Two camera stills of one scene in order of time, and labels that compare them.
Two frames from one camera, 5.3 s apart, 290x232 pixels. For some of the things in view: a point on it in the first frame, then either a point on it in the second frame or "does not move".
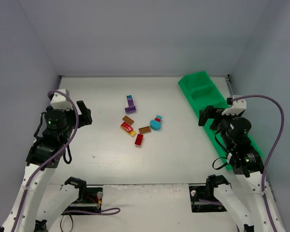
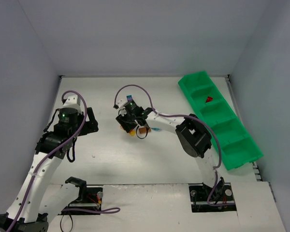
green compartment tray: [210, 100] does not move
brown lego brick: [144, 129] does not move
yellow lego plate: [132, 133] does not move
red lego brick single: [139, 139] -> [209, 99]
